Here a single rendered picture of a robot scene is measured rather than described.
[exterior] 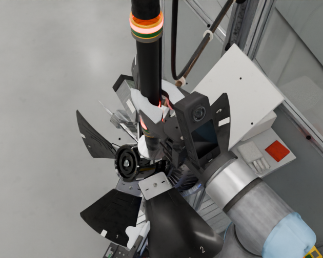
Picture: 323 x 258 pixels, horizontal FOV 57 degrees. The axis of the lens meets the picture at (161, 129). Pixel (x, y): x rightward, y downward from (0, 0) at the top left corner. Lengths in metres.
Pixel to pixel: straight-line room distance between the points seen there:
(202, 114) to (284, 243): 0.20
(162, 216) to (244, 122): 0.39
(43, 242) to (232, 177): 1.90
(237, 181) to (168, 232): 0.50
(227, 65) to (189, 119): 0.67
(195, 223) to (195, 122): 0.54
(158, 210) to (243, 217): 0.50
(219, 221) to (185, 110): 1.74
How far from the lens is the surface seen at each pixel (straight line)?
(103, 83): 2.74
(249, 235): 0.45
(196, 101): 0.40
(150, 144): 0.65
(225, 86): 1.05
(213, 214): 2.09
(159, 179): 0.94
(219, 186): 0.44
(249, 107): 1.00
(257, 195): 0.44
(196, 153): 0.44
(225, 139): 0.73
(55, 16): 3.53
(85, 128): 1.15
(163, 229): 0.91
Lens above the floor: 2.07
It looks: 59 degrees down
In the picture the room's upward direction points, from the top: straight up
